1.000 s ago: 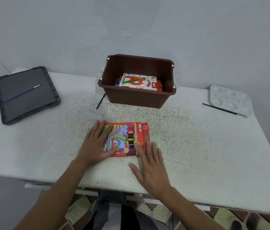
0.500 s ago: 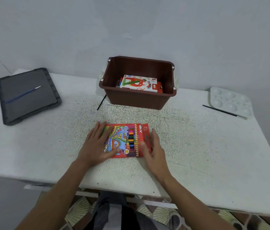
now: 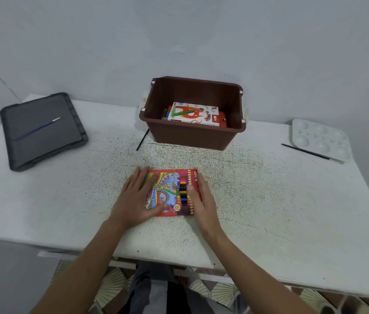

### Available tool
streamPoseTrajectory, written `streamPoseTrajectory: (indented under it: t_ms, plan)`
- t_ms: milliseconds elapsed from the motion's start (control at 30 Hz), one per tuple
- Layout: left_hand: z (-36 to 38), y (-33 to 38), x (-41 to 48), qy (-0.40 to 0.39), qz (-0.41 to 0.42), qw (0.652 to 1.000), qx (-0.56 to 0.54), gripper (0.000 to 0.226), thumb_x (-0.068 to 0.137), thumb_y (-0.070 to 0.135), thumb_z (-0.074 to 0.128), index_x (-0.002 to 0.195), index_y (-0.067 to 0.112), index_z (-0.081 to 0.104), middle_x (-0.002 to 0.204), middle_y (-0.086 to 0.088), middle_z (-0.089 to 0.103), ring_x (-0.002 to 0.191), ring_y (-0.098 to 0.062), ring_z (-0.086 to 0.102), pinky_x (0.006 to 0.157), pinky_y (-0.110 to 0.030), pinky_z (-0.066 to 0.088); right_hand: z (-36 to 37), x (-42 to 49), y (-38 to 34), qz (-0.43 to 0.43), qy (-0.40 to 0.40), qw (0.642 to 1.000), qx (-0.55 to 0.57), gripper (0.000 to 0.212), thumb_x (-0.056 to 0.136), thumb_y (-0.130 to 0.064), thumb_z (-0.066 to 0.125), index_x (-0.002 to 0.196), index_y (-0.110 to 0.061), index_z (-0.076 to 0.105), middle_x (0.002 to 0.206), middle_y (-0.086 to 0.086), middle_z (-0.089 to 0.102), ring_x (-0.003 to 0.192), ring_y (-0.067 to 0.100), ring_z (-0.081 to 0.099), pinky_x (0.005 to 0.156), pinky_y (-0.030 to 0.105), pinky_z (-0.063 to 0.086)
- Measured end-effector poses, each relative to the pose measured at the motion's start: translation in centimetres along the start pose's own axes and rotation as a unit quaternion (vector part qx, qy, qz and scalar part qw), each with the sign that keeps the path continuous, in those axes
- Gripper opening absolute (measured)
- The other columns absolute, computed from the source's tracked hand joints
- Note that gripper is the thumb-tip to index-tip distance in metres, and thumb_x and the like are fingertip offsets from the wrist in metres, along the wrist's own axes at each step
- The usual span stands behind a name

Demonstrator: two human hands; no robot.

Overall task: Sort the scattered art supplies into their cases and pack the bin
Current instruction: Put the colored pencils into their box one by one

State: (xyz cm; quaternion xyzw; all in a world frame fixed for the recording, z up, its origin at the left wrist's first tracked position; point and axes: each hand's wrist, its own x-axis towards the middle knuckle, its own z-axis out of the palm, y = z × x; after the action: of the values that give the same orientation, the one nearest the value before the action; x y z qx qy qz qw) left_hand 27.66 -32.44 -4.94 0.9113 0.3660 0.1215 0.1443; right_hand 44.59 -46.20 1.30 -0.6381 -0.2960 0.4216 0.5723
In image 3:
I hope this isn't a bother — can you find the brown plastic storage bin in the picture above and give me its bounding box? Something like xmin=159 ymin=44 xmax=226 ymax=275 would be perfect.
xmin=139 ymin=76 xmax=248 ymax=151

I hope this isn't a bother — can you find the person's right hand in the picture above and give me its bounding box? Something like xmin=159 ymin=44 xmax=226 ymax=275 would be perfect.
xmin=187 ymin=173 xmax=225 ymax=240

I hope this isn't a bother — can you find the blue handled paintbrush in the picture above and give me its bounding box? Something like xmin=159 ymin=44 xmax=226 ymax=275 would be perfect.
xmin=14 ymin=117 xmax=61 ymax=141

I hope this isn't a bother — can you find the person's left forearm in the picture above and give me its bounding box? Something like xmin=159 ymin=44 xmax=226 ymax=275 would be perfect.
xmin=29 ymin=220 xmax=129 ymax=314

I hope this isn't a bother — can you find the gray plastic bin lid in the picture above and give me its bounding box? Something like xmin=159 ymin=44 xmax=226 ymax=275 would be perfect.
xmin=0 ymin=92 xmax=89 ymax=172

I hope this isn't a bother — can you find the white bin latch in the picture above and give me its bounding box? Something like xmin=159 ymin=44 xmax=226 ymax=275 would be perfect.
xmin=241 ymin=91 xmax=250 ymax=123
xmin=138 ymin=89 xmax=149 ymax=112

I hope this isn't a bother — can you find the black thin paintbrush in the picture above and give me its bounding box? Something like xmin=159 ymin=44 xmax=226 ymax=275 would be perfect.
xmin=136 ymin=128 xmax=150 ymax=151

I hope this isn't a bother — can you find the white plastic paint palette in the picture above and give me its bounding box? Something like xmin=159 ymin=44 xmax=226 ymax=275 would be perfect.
xmin=291 ymin=118 xmax=353 ymax=162

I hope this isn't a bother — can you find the white crayon box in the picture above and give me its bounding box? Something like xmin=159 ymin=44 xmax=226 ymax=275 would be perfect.
xmin=167 ymin=102 xmax=220 ymax=127

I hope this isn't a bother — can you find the red coloured pencil box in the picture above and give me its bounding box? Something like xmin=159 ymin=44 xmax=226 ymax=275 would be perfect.
xmin=140 ymin=169 xmax=202 ymax=217

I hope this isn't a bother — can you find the black long paintbrush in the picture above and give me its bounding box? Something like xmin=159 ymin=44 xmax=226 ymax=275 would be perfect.
xmin=281 ymin=143 xmax=345 ymax=164

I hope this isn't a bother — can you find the red flat box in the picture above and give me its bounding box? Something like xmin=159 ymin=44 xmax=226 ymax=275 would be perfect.
xmin=165 ymin=105 xmax=228 ymax=128

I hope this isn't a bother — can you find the person's right forearm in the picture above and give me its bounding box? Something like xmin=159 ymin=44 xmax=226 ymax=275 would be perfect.
xmin=204 ymin=229 xmax=319 ymax=314

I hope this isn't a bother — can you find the person's gray black clothing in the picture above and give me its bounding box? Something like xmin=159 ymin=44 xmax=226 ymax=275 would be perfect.
xmin=102 ymin=261 xmax=248 ymax=314

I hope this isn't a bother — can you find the person's left hand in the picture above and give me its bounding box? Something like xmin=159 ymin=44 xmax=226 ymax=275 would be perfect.
xmin=109 ymin=165 xmax=169 ymax=230

